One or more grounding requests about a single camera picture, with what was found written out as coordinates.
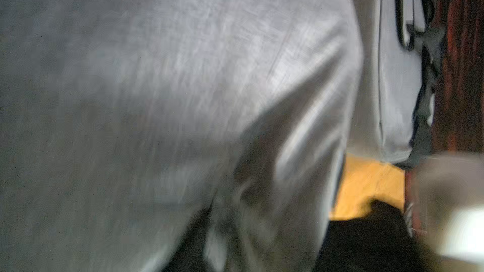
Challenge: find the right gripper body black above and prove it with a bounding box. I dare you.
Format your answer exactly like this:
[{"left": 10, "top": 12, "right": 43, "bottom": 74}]
[{"left": 313, "top": 200, "right": 427, "bottom": 272}]

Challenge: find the grey laptop sleeve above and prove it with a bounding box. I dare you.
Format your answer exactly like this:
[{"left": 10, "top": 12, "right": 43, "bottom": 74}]
[{"left": 1, "top": 0, "right": 362, "bottom": 271}]

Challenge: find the grey bag with straps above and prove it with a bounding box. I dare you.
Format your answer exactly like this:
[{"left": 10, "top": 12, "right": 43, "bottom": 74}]
[{"left": 348, "top": 0, "right": 446, "bottom": 169}]

